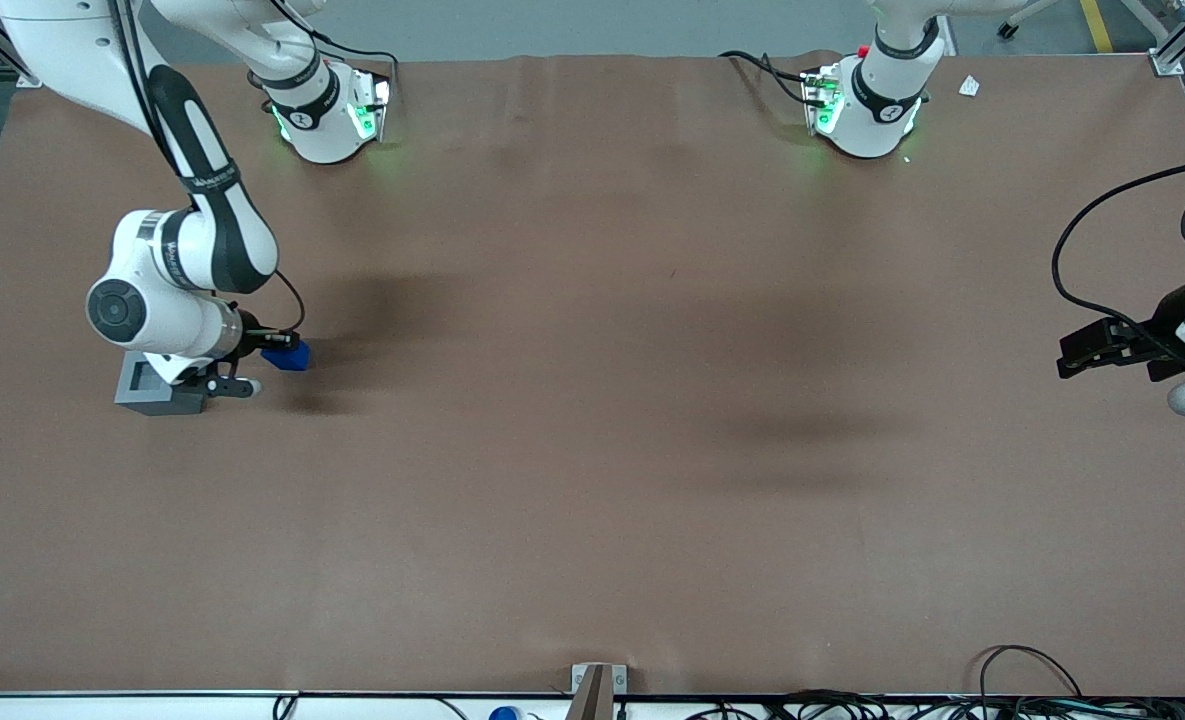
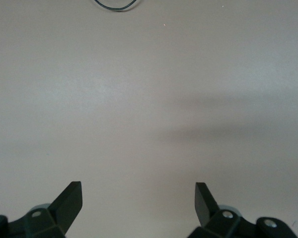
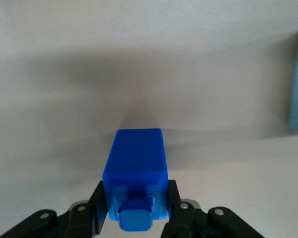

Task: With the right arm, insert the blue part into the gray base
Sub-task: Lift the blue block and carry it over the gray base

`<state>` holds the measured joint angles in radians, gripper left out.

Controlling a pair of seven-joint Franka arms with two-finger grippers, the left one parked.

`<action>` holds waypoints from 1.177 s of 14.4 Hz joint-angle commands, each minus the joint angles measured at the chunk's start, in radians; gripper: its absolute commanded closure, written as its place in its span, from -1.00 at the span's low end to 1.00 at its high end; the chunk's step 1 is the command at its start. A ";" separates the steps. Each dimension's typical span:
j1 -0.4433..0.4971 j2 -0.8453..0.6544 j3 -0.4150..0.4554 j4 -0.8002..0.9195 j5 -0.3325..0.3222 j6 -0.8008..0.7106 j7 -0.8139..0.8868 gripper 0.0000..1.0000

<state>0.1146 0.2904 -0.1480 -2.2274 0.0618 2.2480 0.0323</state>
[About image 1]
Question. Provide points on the white paper scrap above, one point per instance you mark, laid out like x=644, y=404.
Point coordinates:
x=969, y=86

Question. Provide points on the blue plastic part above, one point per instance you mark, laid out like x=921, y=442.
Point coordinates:
x=290, y=361

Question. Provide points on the gray square base block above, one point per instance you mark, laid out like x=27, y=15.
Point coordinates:
x=152, y=403

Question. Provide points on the chair leg with caster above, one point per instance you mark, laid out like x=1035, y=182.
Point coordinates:
x=1007, y=28

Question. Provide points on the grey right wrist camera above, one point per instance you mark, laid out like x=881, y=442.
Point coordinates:
x=232, y=387

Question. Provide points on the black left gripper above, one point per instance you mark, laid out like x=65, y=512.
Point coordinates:
x=1164, y=322

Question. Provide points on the aluminium frame post with bracket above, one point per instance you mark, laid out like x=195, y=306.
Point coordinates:
x=1167, y=62

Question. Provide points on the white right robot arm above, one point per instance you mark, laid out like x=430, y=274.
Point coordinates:
x=202, y=250

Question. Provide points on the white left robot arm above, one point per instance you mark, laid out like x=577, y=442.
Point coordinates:
x=882, y=110

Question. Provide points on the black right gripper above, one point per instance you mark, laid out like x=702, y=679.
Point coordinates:
x=250, y=344

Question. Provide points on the brown table cover sheet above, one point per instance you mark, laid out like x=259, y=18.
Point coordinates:
x=592, y=400

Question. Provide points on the small blue round object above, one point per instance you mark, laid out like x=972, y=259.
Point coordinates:
x=503, y=714

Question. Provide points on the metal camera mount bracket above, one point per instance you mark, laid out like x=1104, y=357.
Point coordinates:
x=597, y=690

